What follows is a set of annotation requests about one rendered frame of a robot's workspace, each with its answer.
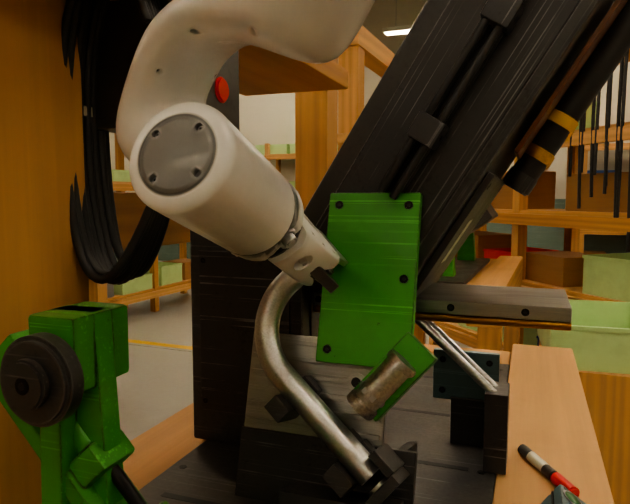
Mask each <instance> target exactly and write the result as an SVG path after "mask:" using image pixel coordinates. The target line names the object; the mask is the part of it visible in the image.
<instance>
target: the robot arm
mask: <svg viewBox="0 0 630 504"><path fill-rule="evenodd" d="M374 2H375V0H172V1H171V2H170V3H168V4H167V5H166V6H165V7H164V8H163V9H162V10H161V11H160V12H159V13H158V14H157V15H156V16H155V17H154V19H153V20H152V21H151V22H150V24H149V25H148V27H147V28H146V30H145V32H144V34H143V36H142V38H141V40H140V42H139V44H138V47H137V49H136V52H135V54H134V57H133V60H132V63H131V66H130V69H129V72H128V75H127V78H126V81H125V84H124V88H123V91H122V94H121V98H120V102H119V106H118V111H117V117H116V137H117V141H118V143H119V146H120V148H121V150H122V152H123V153H124V155H125V156H126V158H127V159H128V160H129V161H130V162H129V173H130V179H131V183H132V186H133V189H134V191H135V192H136V194H137V196H138V197H139V198H140V199H141V201H142V202H143V203H144V204H146V205H147V206H148V207H149V208H151V209H153V210H155V211H156V212H158V213H160V214H162V215H164V216H166V217H167V218H169V219H171V220H173V221H175V222H177V223H178V224H180V225H182V226H184V227H186V228H188V229H190V230H191V231H193V232H195V233H197V234H199V235H201V236H202V237H204V238H206V239H208V240H210V241H212V242H213V243H215V244H217V245H219V246H221V247H223V248H224V249H226V250H228V251H230V252H231V254H233V255H235V256H236V257H238V256H239V257H241V258H243V259H246V260H250V261H265V260H267V259H268V260H269V261H270V262H272V263H273V264H274V265H275V266H276V267H277V268H279V269H281V270H282V271H283V272H285V273H286V274H287V275H289V276H290V277H291V278H293V279H294V280H296V281H297V282H299V283H301V284H303V285H306V286H313V279H315V280H316V281H317V282H318V283H320V284H321V285H322V286H323V287H324V288H325V289H327V290H328V291H329V292H330V293H332V292H333V291H335V290H336V289H337V288H338V287H339V285H338V284H337V282H336V281H335V280H334V278H333V277H332V276H331V275H332V274H333V273H334V270H333V269H334V268H335V267H336V266H337V265H338V263H339V260H340V259H339V255H338V254H337V252H336V251H335V250H334V248H333V247H332V246H331V245H330V244H329V242H328V241H327V240H326V239H325V238H324V236H323V235H322V234H321V233H320V232H319V231H318V229H317V228H316V227H315V226H314V225H313V223H312V222H311V221H310V220H309V219H308V218H307V216H306V215H305V214H304V208H303V203H302V200H301V197H300V195H299V193H298V192H297V190H296V189H295V188H294V187H293V185H292V184H291V183H290V182H289V181H288V180H287V179H286V178H285V177H284V176H283V175H282V174H281V173H280V172H279V171H278V170H277V169H276V168H275V167H274V166H273V165H272V164H271V163H270V162H269V161H268V160H267V159H266V158H265V157H264V156H263V155H262V154H261V153H260V152H259V151H258V150H257V149H256V148H255V147H254V146H253V145H252V144H251V143H250V141H249V140H248V139H247V138H246V137H245V136H244V135H243V134H242V133H241V132H240V131H239V130H238V129H237V128H236V127H235V126H234V125H233V124H232V123H231V122H230V121H229V120H228V119H227V118H226V117H225V116H224V115H223V114H222V113H221V112H220V111H218V110H217V109H215V108H213V107H211V106H209V105H206V100H207V97H208V94H209V91H210V89H211V87H212V84H213V82H214V80H215V79H216V77H217V75H218V73H219V71H220V69H221V68H222V66H223V65H224V63H225V62H226V61H227V60H228V59H229V58H230V57H231V56H232V55H233V54H234V53H235V52H236V51H238V50H240V49H241V48H243V47H245V46H249V45H252V46H256V47H260V48H263V49H266V50H268V51H271V52H274V53H277V54H280V55H283V56H286V57H289V58H291V59H295V60H298V61H302V62H307V63H315V64H319V63H326V62H329V61H332V60H334V59H336V58H337V57H339V56H340V55H341V54H342V53H343V52H344V51H345V50H346V49H347V48H348V46H349V45H350V44H351V42H352V41H353V39H354V38H355V36H356V35H357V33H358V32H359V30H360V28H361V27H362V25H363V23H364V21H365V19H366V17H367V15H368V13H369V11H370V10H371V8H372V6H373V4H374Z"/></svg>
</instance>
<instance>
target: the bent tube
mask: <svg viewBox="0 0 630 504"><path fill-rule="evenodd" d="M318 231H319V232H320V233H321V234H322V235H323V236H324V238H325V239H326V240H327V241H328V242H329V244H330V245H331V246H332V247H333V248H334V250H335V251H336V252H337V254H338V255H339V259H340V260H339V263H338V264H340V265H341V266H343V267H344V266H345V265H346V264H348V261H347V260H346V259H345V258H344V257H343V256H342V254H341V253H340V252H339V251H338V250H337V249H336V248H335V246H334V245H333V244H332V243H331V242H330V241H329V239H328V238H327V237H326V236H325V235H324V234H323V232H322V231H320V230H319V229H318ZM302 286H303V284H301V283H299V282H297V281H296V280H294V279H293V278H291V277H290V276H289V275H287V274H286V273H285V272H283V271H282V272H281V273H280V274H279V275H278V276H277V277H276V278H275V279H274V280H273V281H272V282H271V284H270V285H269V287H268V288H267V290H266V291H265V293H264V295H263V297H262V299H261V301H260V304H259V307H258V310H257V314H256V319H255V331H254V332H255V345H256V350H257V354H258V358H259V360H260V363H261V365H262V367H263V369H264V371H265V373H266V375H267V376H268V378H269V379H270V380H271V382H272V383H273V384H274V385H275V386H276V388H277V389H278V390H279V391H280V392H281V393H282V395H283V396H284V397H285V398H286V399H287V400H288V402H289V403H290V404H291V405H292V406H293V407H294V408H295V410H296V411H297V412H298V413H299V414H300V415H301V417H302V418H303V419H304V420H305V421H306V422H307V423H308V425H309V426H310V427H311V428H312V429H313V430H314V432H315V433H316V434H317V435H318V436H319V437H320V439H321V440H322V441H323V442H324V443H325V444H326V445H327V447H328V448H329V449H330V450H331V451H332V452H333V454H334V455H335V456H336V457H337V458H338V459H339V460H340V462H341V463H342V464H343V465H344V466H345V467H346V469H347V470H348V471H349V472H350V473H351V474H352V476H353V477H354V478H355V479H356V480H357V481H358V482H359V484H360V485H361V486H362V485H363V484H365V483H366V482H367V481H368V480H369V479H370V478H371V477H372V476H373V475H374V474H375V473H376V472H377V471H378V470H379V468H378V467H377V466H376V465H375V464H374V463H373V462H372V461H371V459H370V458H369V457H368V456H369V455H370V453H369V452H368V451H367V450H366V448H365V447H364V446H363V445H362V444H361V443H360V442H359V441H358V440H357V438H356V437H355V436H354V435H353V434H352V433H351V432H350V431H349V429H348V428H347V427H346V426H345V425H344V424H343V423H342V422H341V421H340V419H339V418H338V417H337V416H336V415H335V414H334V413H333V412H332V410H331V409H330V408H329V407H328V406H327V405H326V404H325V403H324V401H323V400H322V399H321V398H320V397H319V396H318V395H317V394H316V393H315V391H314V390H313V389H312V388H311V387H310V386H309V385H308V384H307V382H306V381H305V380H304V379H303V378H302V377H301V376H300V375H299V374H298V372H297V371H296V370H295V369H294V368H293V367H292V366H291V364H290V363H289V362H288V360H287V359H286V357H285V355H284V353H283V350H282V347H281V343H280V336H279V326H280V320H281V316H282V313H283V310H284V308H285V306H286V304H287V302H288V301H289V299H290V298H291V297H292V296H293V295H294V293H295V292H297V291H298V290H299V289H300V288H301V287H302Z"/></svg>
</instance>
